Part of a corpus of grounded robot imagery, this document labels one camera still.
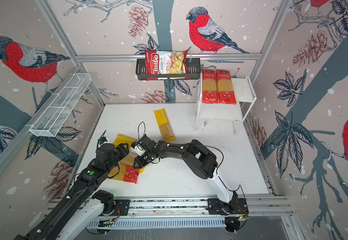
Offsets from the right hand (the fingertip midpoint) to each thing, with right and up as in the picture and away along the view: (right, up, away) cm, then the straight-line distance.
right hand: (134, 170), depth 84 cm
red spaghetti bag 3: (-5, -1, -1) cm, 5 cm away
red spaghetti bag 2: (+51, +45, -5) cm, 69 cm away
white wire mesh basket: (-38, +28, -14) cm, 49 cm away
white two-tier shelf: (+62, +41, -6) cm, 74 cm away
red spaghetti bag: (+43, +47, -4) cm, 64 cm away
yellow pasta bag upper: (-12, +16, +13) cm, 24 cm away
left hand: (-4, +15, -6) cm, 16 cm away
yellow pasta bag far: (+16, +23, +21) cm, 35 cm away
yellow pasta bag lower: (-3, +5, +1) cm, 6 cm away
